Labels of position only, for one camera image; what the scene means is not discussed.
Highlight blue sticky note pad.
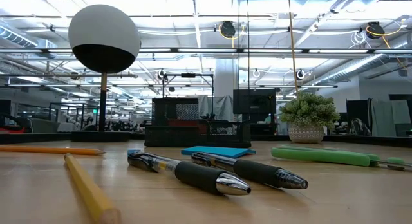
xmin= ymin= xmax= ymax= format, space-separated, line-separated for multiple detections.
xmin=180 ymin=145 xmax=258 ymax=160

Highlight black grip retractable pen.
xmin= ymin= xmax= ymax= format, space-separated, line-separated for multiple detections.
xmin=191 ymin=152 xmax=310 ymax=191

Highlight black ceiling cable reel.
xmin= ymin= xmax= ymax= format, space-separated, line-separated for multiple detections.
xmin=218 ymin=20 xmax=238 ymax=39
xmin=366 ymin=21 xmax=386 ymax=40

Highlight green plant in white pot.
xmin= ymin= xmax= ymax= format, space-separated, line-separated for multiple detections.
xmin=278 ymin=91 xmax=341 ymax=144

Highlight black monitor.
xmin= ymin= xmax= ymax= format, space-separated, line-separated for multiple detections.
xmin=232 ymin=88 xmax=277 ymax=115

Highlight yellow hanging cable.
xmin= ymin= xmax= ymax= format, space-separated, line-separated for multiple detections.
xmin=286 ymin=0 xmax=300 ymax=95

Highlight yellow pencil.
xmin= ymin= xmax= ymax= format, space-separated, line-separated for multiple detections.
xmin=63 ymin=153 xmax=123 ymax=224

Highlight black aluminium table frame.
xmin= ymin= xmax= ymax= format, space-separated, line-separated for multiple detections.
xmin=0 ymin=131 xmax=412 ymax=149

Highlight green handled scissors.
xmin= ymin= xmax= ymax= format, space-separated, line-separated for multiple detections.
xmin=270 ymin=145 xmax=412 ymax=171

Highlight black metal camera rig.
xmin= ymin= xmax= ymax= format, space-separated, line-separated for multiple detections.
xmin=162 ymin=72 xmax=214 ymax=115

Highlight grey fabric partition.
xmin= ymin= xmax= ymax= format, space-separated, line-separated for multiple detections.
xmin=371 ymin=100 xmax=411 ymax=137

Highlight black mesh desk organizer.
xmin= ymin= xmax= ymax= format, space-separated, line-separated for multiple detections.
xmin=144 ymin=97 xmax=252 ymax=149

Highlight orange pencil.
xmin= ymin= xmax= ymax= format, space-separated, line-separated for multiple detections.
xmin=0 ymin=144 xmax=107 ymax=156

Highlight black pens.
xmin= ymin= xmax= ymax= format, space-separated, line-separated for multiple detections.
xmin=127 ymin=149 xmax=252 ymax=196

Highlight grey draped cloth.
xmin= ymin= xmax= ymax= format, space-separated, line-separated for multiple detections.
xmin=198 ymin=95 xmax=234 ymax=122

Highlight white globe table lamp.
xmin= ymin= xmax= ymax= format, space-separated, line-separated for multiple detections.
xmin=68 ymin=4 xmax=142 ymax=143

